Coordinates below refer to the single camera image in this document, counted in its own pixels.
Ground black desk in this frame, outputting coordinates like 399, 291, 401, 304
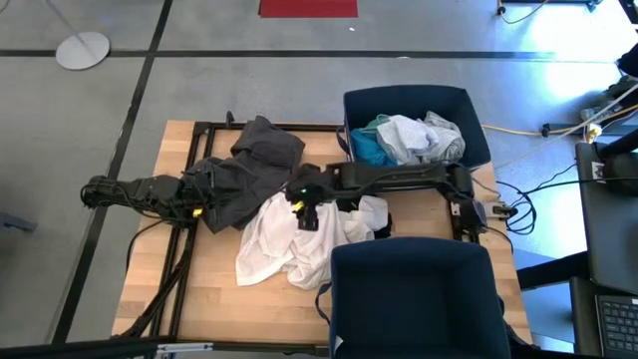
515, 142, 638, 359

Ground black keyboard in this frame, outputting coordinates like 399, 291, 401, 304
594, 293, 638, 358

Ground dark grey garment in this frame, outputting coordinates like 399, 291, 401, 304
182, 115, 306, 234

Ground mint teal garment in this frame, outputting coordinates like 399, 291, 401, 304
365, 114, 393, 133

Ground navy white striped fabric basket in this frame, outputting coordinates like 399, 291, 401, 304
336, 84, 492, 172
314, 236, 513, 359

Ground white cotton garment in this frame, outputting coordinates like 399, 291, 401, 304
338, 194, 390, 244

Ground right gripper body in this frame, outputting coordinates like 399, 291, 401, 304
286, 167, 341, 208

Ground black garment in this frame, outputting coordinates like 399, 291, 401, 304
372, 212, 395, 240

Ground black cable bundle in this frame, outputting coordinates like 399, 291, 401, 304
495, 162, 579, 236

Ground light grey white garment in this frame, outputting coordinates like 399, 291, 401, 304
376, 114, 441, 167

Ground red floor mat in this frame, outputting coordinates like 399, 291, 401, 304
258, 0, 360, 20

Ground yellow floor cable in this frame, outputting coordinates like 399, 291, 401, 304
480, 102, 638, 140
496, 0, 550, 26

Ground blue garment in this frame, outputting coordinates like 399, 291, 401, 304
350, 128, 398, 169

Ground grey round floor stand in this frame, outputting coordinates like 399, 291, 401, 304
45, 0, 112, 72

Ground white mesh garment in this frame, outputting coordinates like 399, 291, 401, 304
235, 191, 350, 291

